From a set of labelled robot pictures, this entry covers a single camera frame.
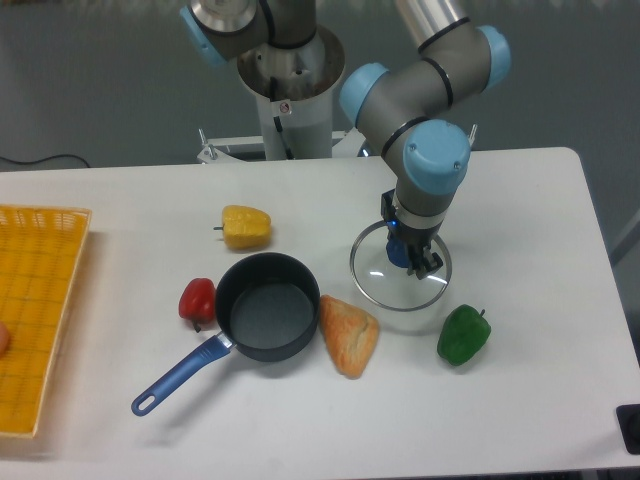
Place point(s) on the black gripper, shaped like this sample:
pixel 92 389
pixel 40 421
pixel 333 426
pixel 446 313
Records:
pixel 417 243

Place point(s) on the glass lid with blue knob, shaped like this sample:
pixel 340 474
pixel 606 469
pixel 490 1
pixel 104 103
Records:
pixel 382 276

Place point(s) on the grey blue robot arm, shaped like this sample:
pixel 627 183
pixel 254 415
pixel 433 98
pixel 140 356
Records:
pixel 398 113

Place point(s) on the green bell pepper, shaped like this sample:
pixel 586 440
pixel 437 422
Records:
pixel 464 333

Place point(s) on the orange bread piece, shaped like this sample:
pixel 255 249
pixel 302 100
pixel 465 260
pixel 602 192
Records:
pixel 350 334

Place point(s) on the yellow bell pepper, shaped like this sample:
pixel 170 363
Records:
pixel 244 227

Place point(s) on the red bell pepper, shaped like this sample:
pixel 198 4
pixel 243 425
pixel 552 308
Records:
pixel 197 302

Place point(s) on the black object at table edge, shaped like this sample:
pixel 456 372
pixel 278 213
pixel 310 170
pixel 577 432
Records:
pixel 628 417

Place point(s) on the yellow wicker basket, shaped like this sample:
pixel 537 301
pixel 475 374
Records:
pixel 41 249

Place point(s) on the orange item in basket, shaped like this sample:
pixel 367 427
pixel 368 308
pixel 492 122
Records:
pixel 5 338

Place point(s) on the white metal bracket right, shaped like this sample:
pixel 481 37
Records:
pixel 466 140

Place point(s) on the dark saucepan with blue handle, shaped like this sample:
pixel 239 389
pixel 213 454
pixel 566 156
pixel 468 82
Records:
pixel 267 308

